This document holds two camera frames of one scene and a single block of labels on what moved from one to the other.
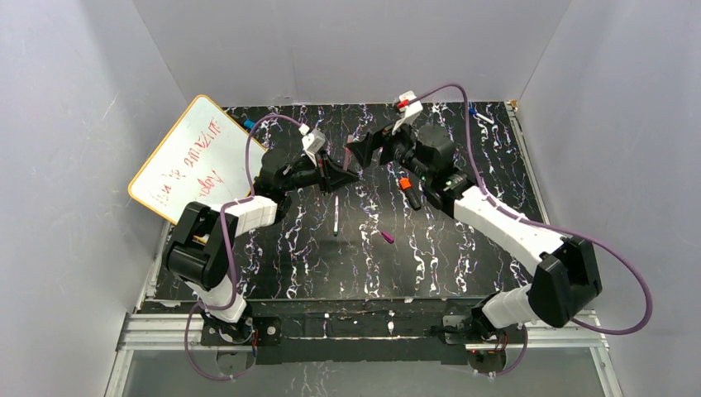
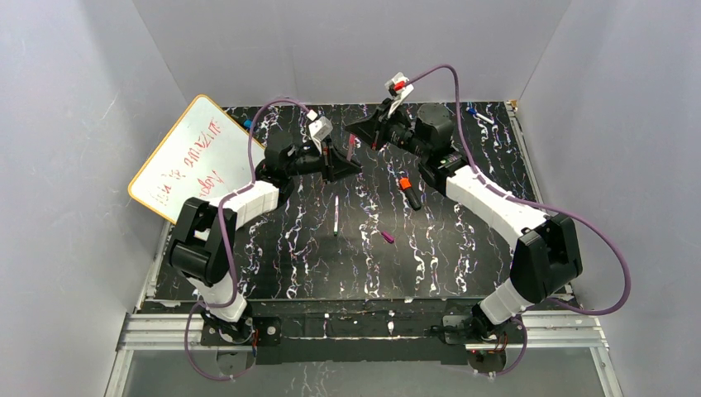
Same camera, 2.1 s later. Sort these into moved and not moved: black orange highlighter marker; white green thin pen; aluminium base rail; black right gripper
Moved: black right gripper
Not moved: black orange highlighter marker; aluminium base rail; white green thin pen
